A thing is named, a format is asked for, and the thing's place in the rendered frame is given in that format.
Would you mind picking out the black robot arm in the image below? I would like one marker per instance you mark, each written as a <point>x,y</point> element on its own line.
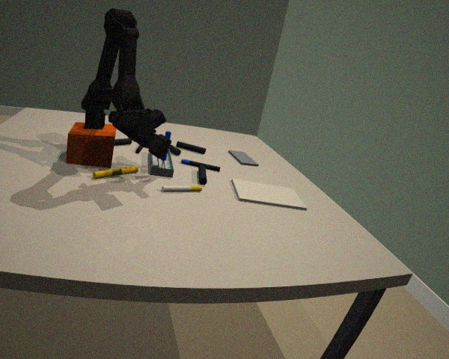
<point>131,118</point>

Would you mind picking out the blue tapered cylinder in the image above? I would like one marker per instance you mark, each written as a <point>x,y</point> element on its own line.
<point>167,134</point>

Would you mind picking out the keyboard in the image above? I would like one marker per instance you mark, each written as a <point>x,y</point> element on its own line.
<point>157,169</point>

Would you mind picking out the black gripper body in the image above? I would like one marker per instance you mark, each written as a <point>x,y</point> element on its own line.
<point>158,144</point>

